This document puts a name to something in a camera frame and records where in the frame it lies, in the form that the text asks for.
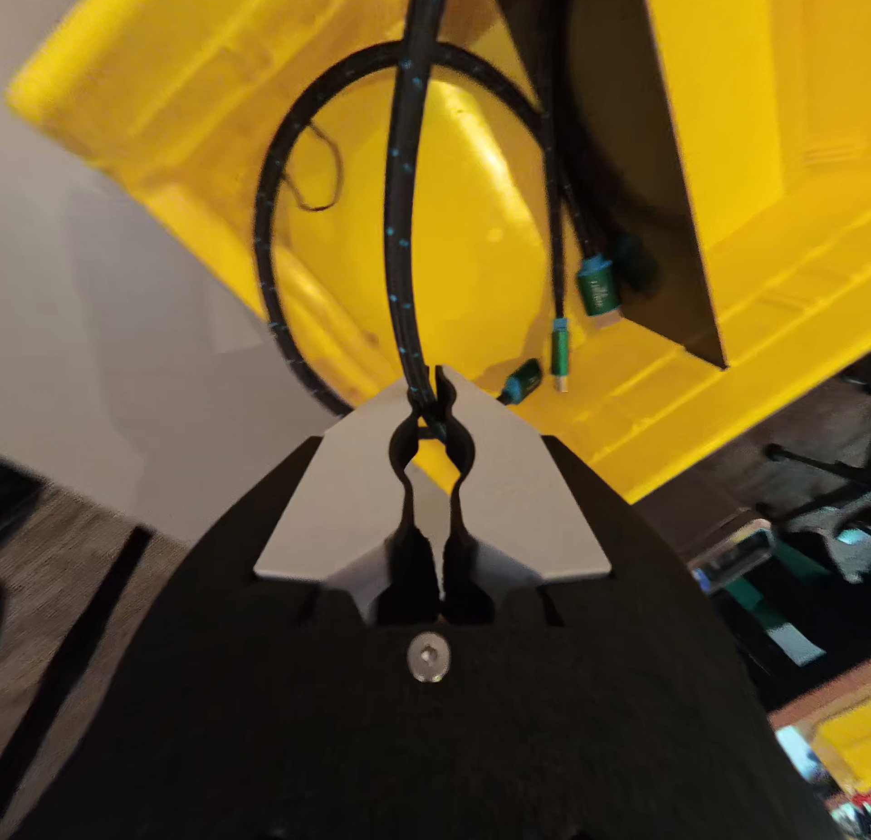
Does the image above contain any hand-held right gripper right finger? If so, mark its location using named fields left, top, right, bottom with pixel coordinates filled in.
left=439, top=365, right=613, bottom=623

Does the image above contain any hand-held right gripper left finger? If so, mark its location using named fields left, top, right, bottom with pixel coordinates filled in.
left=253, top=377, right=440, bottom=623

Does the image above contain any yellow plastic bin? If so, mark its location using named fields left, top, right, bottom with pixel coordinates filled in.
left=5, top=0, right=871, bottom=504

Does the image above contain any thin black thread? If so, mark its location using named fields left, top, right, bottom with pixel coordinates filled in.
left=282, top=122, right=341, bottom=212

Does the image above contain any black bin divider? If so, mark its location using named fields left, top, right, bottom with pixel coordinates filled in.
left=484, top=0, right=729, bottom=371

